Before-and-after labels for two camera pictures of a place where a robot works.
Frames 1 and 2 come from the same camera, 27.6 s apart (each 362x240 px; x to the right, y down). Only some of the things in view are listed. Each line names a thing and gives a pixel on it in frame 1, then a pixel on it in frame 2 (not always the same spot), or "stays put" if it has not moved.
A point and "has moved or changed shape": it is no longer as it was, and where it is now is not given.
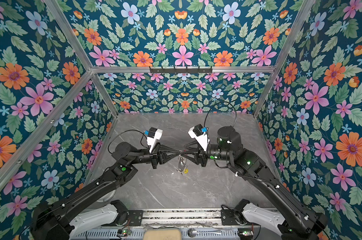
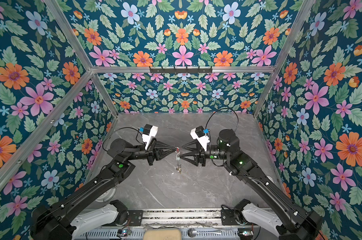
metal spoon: [192, 232] stays put
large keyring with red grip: [181, 165] has moved or changed shape
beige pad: [174, 234] stays put
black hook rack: [181, 70] stays put
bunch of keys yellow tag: [181, 171] has moved or changed shape
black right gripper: [201, 158] stays put
